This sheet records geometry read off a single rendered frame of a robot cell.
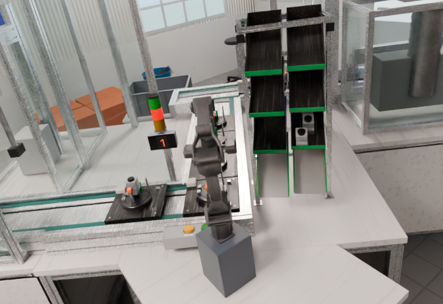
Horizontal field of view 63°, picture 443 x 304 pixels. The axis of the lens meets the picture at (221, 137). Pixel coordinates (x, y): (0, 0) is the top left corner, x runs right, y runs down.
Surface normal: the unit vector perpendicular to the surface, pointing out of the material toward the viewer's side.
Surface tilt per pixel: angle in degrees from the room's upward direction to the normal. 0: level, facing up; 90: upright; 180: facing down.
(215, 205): 102
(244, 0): 90
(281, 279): 0
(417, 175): 90
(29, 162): 90
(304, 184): 45
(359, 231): 0
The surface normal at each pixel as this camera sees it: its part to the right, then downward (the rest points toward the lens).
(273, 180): -0.22, -0.29
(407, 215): -0.01, 0.46
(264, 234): -0.13, -0.88
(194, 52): 0.58, 0.30
